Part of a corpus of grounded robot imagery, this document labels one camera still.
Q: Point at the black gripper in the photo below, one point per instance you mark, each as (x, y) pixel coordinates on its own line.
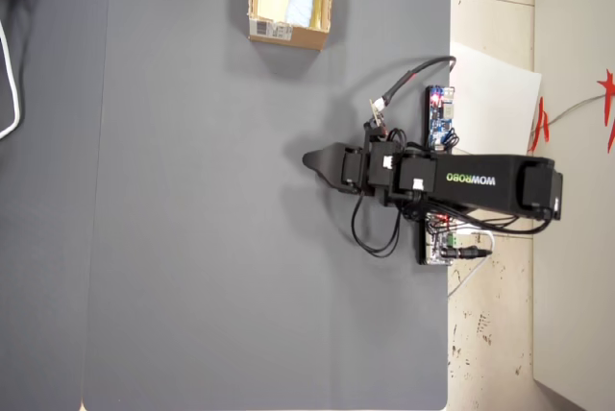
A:
(354, 168)

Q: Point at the white cabinet panel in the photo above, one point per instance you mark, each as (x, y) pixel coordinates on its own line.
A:
(576, 286)

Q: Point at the open cardboard box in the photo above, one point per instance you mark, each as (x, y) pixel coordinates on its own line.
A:
(288, 39)

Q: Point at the blue circuit board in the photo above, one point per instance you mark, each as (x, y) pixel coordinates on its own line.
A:
(437, 118)

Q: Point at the large grey table mat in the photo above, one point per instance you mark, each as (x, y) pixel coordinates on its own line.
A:
(216, 214)

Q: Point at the black camera circuit board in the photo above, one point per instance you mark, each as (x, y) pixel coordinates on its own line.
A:
(377, 115)

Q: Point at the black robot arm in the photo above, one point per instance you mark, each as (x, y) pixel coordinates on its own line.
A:
(480, 180)

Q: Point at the white paper board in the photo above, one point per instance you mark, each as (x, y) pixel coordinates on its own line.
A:
(499, 108)

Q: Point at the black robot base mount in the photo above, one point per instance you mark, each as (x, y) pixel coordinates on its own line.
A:
(413, 213)

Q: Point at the controller board with red LED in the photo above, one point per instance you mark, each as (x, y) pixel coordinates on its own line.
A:
(435, 248)

